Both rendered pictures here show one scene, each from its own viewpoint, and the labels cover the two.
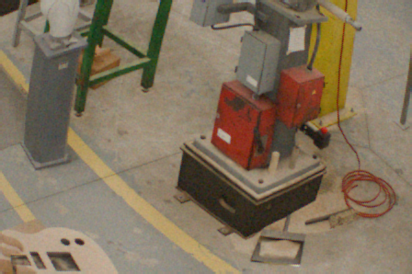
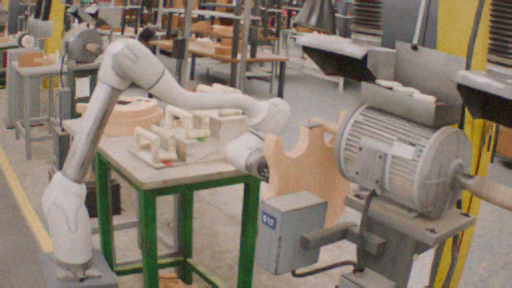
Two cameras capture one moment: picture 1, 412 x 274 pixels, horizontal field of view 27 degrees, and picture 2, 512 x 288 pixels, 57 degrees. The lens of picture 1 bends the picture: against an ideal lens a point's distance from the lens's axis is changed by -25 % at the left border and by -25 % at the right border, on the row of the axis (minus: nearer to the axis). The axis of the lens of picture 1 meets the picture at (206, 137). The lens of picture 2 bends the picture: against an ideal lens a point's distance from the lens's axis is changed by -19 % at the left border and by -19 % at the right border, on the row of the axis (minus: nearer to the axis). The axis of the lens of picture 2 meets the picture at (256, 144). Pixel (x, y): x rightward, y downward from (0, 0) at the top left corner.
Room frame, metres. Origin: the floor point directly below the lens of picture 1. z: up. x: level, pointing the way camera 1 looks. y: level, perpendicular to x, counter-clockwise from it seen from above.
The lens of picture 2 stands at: (2.76, -0.06, 1.67)
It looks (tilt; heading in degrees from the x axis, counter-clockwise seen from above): 16 degrees down; 10
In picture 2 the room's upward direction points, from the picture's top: 4 degrees clockwise
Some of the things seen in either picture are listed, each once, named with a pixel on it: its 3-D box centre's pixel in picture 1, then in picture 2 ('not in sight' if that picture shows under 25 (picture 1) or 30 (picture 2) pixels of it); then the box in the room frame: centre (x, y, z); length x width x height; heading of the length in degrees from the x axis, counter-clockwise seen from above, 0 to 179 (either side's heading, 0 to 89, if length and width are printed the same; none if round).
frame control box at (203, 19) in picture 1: (225, 14); (312, 249); (4.17, 0.02, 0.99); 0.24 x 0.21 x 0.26; 47
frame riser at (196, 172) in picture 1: (255, 178); not in sight; (4.24, -0.26, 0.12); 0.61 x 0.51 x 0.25; 137
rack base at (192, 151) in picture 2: not in sight; (185, 143); (5.05, 0.67, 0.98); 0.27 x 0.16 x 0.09; 51
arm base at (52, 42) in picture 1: (61, 37); (75, 263); (4.22, 0.83, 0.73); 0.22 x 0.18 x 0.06; 40
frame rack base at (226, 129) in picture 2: not in sight; (215, 130); (5.16, 0.57, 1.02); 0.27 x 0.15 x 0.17; 51
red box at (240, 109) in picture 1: (245, 118); not in sight; (4.12, -0.15, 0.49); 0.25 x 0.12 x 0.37; 47
